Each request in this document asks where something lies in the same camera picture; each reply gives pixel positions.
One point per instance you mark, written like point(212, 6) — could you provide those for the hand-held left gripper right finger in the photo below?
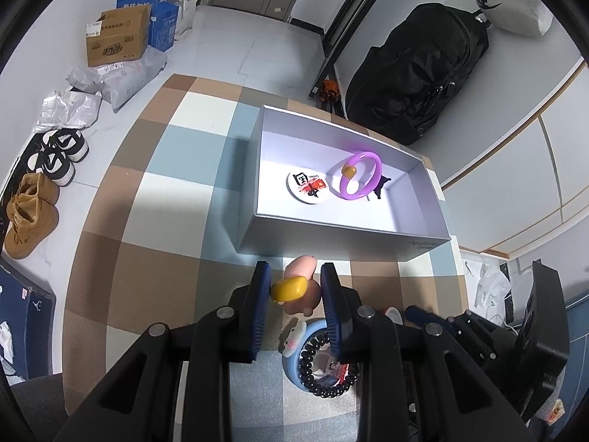
point(330, 313)

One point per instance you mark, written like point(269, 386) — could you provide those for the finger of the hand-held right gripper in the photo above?
point(423, 316)

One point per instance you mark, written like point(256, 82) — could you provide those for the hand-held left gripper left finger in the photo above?
point(260, 313)

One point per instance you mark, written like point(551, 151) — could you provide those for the pink and yellow trinket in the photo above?
point(301, 294)

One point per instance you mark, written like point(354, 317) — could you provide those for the silver cardboard box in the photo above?
point(294, 156)

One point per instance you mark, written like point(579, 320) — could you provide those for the small white and yellow charm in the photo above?
point(395, 315)

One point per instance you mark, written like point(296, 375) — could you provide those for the white crumpled plastic bag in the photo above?
point(490, 287)

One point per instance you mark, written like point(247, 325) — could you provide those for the round white printed badge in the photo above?
point(306, 186)

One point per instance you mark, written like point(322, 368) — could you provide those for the small black cat figure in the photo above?
point(380, 188)

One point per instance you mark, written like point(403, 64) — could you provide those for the small orange object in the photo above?
point(329, 90)

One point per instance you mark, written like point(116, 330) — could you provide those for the navy shoe box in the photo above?
point(27, 313)

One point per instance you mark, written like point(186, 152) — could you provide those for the dark grey cloth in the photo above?
point(37, 405)

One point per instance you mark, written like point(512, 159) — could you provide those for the black backpack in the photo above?
point(414, 69)

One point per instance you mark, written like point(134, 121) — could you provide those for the black and white sneaker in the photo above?
point(50, 165)
point(66, 142)

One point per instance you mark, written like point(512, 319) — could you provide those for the white plastic mailing bag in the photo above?
point(124, 80)

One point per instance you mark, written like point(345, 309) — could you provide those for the crumpled silver plastic bag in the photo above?
point(69, 108)

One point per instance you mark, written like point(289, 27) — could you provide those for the blue cardboard box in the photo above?
point(163, 23)

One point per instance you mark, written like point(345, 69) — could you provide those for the brown cardboard box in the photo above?
point(115, 39)

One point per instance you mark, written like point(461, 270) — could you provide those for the cream cloth tote bag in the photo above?
point(184, 4)

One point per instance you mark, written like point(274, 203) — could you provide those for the white bag with black logo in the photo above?
point(515, 9)

